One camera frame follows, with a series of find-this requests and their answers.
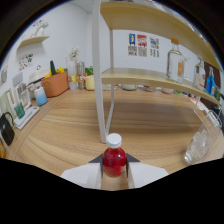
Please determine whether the white-framed wooden shelf rack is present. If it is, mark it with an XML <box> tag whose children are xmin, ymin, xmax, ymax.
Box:
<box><xmin>92</xmin><ymin>0</ymin><xmax>223</xmax><ymax>144</ymax></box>

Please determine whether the metal canister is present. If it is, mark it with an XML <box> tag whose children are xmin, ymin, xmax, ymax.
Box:
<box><xmin>76</xmin><ymin>61</ymin><xmax>86</xmax><ymax>90</ymax></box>

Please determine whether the blue and red poster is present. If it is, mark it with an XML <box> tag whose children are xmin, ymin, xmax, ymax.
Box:
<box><xmin>149</xmin><ymin>36</ymin><xmax>160</xmax><ymax>58</ymax></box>

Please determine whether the small green block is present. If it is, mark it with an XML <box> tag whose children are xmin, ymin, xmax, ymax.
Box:
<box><xmin>14</xmin><ymin>103</ymin><xmax>26</xmax><ymax>120</ymax></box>

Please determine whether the clear glass with ice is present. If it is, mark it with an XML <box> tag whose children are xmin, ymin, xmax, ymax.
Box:
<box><xmin>184</xmin><ymin>109</ymin><xmax>223</xmax><ymax>165</ymax></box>

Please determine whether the yellow cup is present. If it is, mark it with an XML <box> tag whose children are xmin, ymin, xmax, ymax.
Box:
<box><xmin>84</xmin><ymin>74</ymin><xmax>96</xmax><ymax>92</ymax></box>

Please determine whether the orange storage basket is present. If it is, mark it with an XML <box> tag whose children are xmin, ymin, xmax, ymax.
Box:
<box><xmin>41</xmin><ymin>71</ymin><xmax>70</xmax><ymax>98</ymax></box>

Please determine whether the blue and yellow poster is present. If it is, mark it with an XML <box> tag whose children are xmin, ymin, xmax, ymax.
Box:
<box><xmin>128</xmin><ymin>33</ymin><xmax>137</xmax><ymax>57</ymax></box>

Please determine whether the round bowl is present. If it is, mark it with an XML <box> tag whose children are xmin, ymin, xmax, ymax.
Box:
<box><xmin>120</xmin><ymin>83</ymin><xmax>138</xmax><ymax>92</ymax></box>

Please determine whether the white vase with flowers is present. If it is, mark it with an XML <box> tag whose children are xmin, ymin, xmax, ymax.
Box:
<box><xmin>66</xmin><ymin>46</ymin><xmax>81</xmax><ymax>91</ymax></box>

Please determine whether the black kettle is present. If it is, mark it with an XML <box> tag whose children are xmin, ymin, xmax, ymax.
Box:
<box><xmin>0</xmin><ymin>112</ymin><xmax>16</xmax><ymax>147</ymax></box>

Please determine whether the blue liquid bottle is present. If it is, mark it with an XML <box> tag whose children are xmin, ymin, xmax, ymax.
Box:
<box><xmin>205</xmin><ymin>66</ymin><xmax>216</xmax><ymax>96</ymax></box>

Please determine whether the blue and white cup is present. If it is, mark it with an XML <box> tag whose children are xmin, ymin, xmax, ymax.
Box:
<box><xmin>33</xmin><ymin>87</ymin><xmax>48</xmax><ymax>107</ymax></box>

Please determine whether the white tray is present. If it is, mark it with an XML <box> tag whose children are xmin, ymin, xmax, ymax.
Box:
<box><xmin>13</xmin><ymin>106</ymin><xmax>40</xmax><ymax>130</ymax></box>

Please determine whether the red and white poster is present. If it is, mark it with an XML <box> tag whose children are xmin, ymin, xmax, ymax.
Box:
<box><xmin>137</xmin><ymin>34</ymin><xmax>148</xmax><ymax>58</ymax></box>

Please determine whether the clear bottle red label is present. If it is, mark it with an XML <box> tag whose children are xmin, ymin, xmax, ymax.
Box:
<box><xmin>193</xmin><ymin>58</ymin><xmax>206</xmax><ymax>91</ymax></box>

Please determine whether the red liquid bottle white cap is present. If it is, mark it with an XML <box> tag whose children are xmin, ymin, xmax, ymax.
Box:
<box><xmin>101</xmin><ymin>132</ymin><xmax>128</xmax><ymax>178</ymax></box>

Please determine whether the wooden wall shelf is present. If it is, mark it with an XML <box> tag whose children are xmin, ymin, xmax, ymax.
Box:
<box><xmin>17</xmin><ymin>35</ymin><xmax>51</xmax><ymax>49</ymax></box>

